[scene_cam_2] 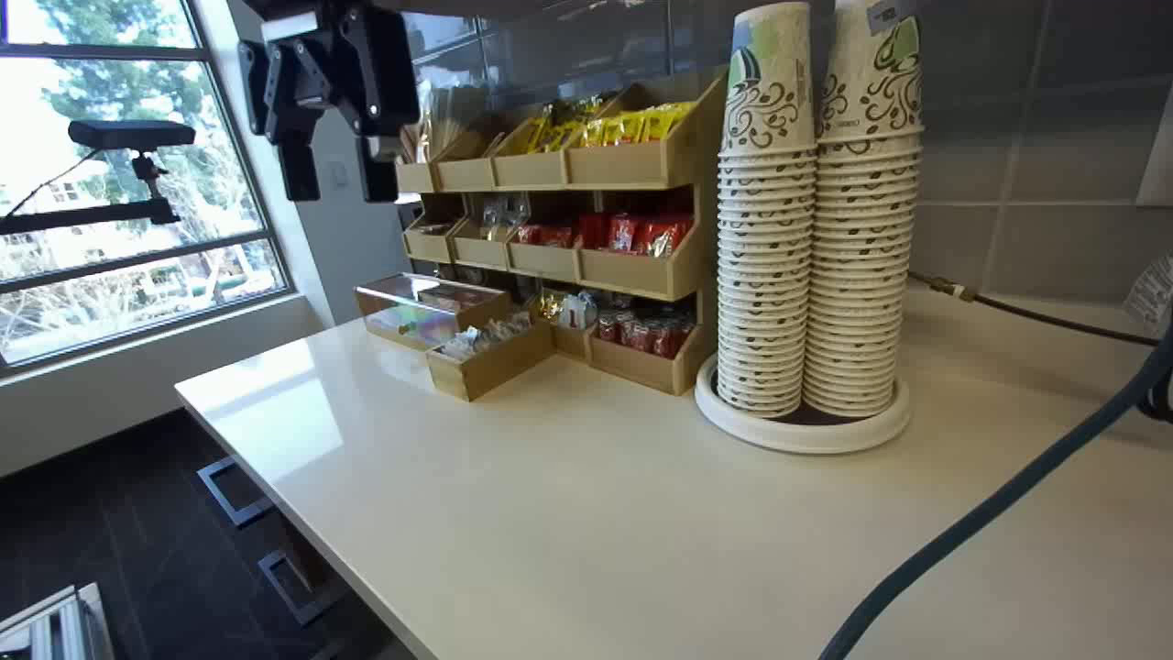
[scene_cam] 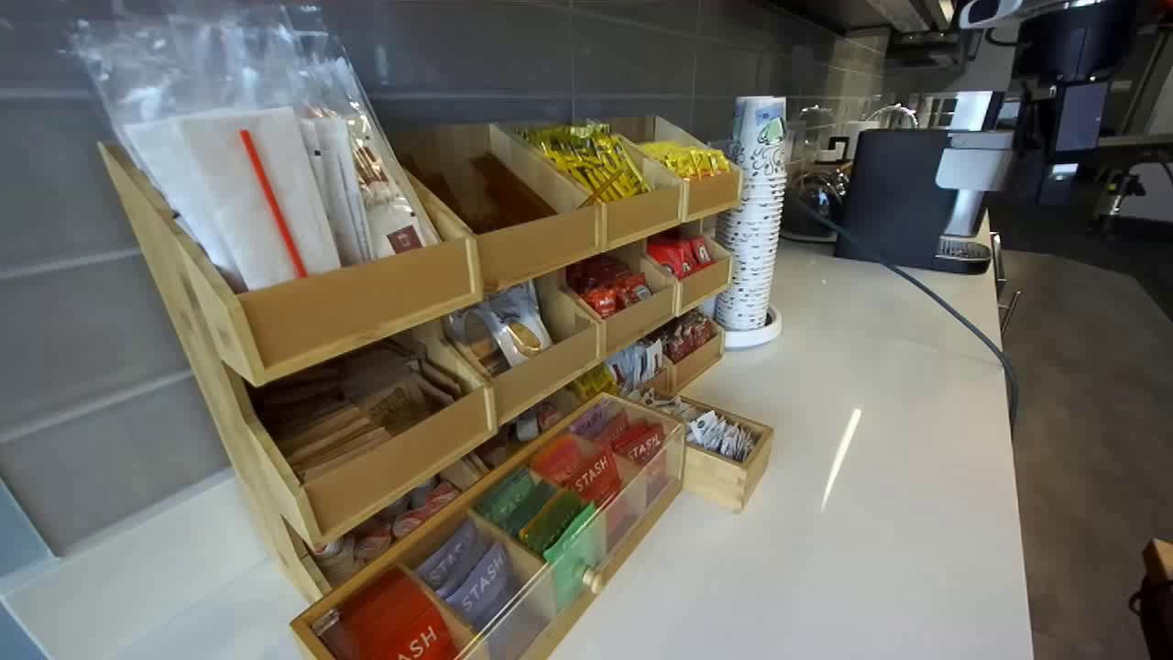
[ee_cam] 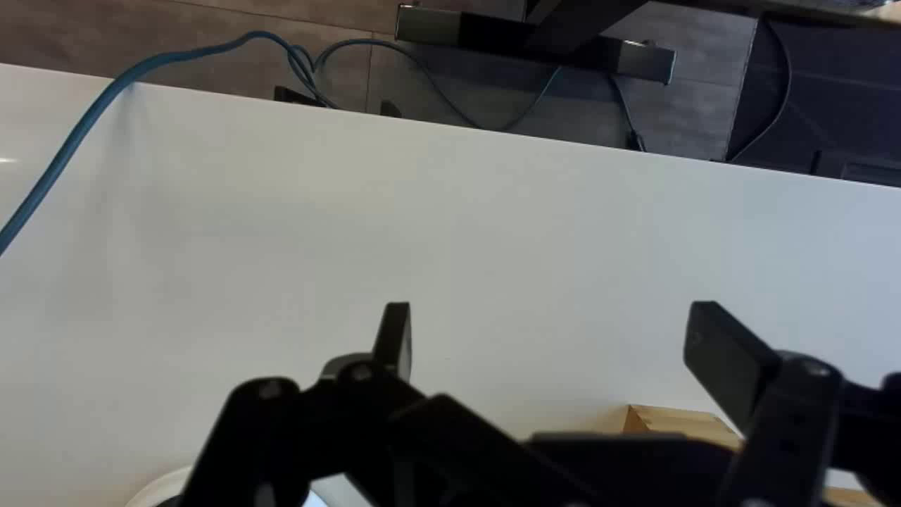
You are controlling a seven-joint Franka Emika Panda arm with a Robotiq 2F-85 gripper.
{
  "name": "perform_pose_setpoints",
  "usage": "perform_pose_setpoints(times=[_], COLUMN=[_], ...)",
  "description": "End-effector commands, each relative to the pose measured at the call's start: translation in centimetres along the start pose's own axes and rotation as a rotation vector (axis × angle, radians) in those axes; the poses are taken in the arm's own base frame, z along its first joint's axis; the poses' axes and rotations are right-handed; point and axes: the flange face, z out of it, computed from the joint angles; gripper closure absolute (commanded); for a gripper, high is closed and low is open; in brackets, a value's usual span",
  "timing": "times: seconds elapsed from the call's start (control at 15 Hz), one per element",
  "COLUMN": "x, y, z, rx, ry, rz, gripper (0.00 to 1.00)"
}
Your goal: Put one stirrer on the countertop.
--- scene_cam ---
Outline red tea bag packets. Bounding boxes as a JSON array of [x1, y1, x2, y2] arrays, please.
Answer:
[[527, 399, 669, 506]]

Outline red straw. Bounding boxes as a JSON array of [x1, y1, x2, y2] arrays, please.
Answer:
[[238, 128, 308, 280]]

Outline grey tea bag packets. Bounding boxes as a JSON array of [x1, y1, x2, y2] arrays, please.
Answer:
[[417, 519, 522, 627]]

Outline yellow mustard packets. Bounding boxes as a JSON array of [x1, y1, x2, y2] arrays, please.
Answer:
[[526, 122, 648, 201]]

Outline bamboo tiered condiment organizer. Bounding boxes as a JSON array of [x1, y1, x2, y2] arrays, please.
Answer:
[[104, 122, 741, 597]]

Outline red ketchup packets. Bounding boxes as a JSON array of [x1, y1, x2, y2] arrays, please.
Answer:
[[566, 254, 654, 319]]

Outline stack of paper cups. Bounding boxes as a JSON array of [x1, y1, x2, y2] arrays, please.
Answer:
[[715, 94, 787, 352]]

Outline white sugar packets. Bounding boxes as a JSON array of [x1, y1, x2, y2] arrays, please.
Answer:
[[682, 412, 757, 462]]

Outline black coffee machine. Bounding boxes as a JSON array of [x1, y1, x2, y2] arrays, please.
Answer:
[[837, 91, 1012, 276]]

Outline plastic bag of straws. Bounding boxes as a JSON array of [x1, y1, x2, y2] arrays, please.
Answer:
[[71, 0, 440, 288]]

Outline clear-lid bamboo tea box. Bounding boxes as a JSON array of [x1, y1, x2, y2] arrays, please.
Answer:
[[294, 394, 687, 660]]

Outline small bamboo sweetener box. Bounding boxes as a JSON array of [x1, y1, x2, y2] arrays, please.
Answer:
[[648, 394, 774, 513]]

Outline white sauce packets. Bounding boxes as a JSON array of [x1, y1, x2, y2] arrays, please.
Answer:
[[445, 283, 554, 375]]

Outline orange tea bag packets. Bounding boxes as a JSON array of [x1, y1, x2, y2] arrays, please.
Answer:
[[319, 570, 455, 660]]

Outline green tea bag packets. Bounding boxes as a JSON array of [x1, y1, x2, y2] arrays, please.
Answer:
[[475, 470, 604, 610]]

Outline yellow sweetener packets right bin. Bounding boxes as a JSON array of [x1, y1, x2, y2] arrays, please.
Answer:
[[636, 140, 734, 179]]

